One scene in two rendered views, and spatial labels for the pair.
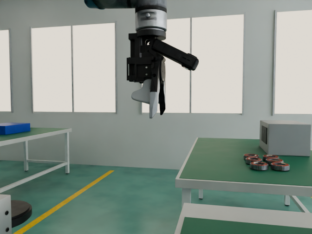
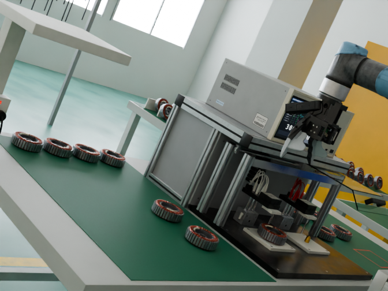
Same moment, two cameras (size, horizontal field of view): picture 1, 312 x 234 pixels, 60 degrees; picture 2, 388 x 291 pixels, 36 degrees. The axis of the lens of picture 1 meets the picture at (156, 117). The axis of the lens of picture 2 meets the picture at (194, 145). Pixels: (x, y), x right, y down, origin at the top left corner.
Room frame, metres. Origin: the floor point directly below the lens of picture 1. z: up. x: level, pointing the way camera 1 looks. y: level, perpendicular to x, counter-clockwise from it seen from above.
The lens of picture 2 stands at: (2.21, 0.64, 1.38)
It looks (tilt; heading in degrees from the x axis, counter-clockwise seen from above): 10 degrees down; 212
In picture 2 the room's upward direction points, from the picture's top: 24 degrees clockwise
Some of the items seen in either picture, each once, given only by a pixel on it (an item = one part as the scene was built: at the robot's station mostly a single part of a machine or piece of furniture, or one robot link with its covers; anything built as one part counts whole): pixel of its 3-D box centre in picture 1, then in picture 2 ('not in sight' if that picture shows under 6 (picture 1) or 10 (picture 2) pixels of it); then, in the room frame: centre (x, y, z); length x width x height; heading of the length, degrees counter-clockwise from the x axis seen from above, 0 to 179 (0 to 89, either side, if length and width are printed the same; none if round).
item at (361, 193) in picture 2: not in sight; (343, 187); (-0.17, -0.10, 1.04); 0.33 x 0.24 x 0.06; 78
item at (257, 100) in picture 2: not in sight; (279, 108); (-0.05, -0.45, 1.22); 0.44 x 0.39 x 0.20; 168
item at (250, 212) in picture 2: not in sight; (246, 216); (0.12, -0.31, 0.80); 0.07 x 0.05 x 0.06; 168
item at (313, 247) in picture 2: not in sight; (305, 243); (-0.09, -0.11, 0.78); 0.15 x 0.15 x 0.01; 78
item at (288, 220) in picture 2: not in sight; (282, 220); (-0.12, -0.26, 0.80); 0.07 x 0.05 x 0.06; 168
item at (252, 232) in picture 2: not in sight; (269, 239); (0.15, -0.17, 0.78); 0.15 x 0.15 x 0.01; 78
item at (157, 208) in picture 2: not in sight; (167, 211); (0.49, -0.41, 0.77); 0.11 x 0.11 x 0.04
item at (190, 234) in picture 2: not in sight; (201, 237); (0.52, -0.23, 0.77); 0.11 x 0.11 x 0.04
